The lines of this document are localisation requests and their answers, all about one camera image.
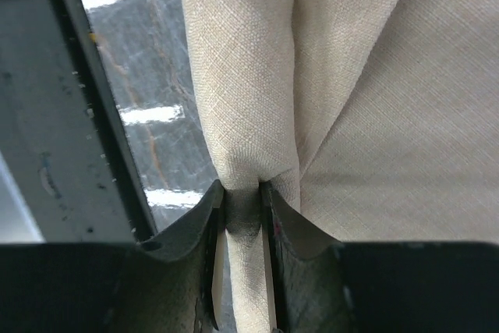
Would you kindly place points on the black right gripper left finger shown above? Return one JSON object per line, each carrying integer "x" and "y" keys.
{"x": 178, "y": 273}

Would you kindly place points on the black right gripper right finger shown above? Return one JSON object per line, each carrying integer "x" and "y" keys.
{"x": 304, "y": 285}

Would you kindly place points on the beige cloth napkin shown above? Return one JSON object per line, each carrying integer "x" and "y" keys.
{"x": 376, "y": 119}

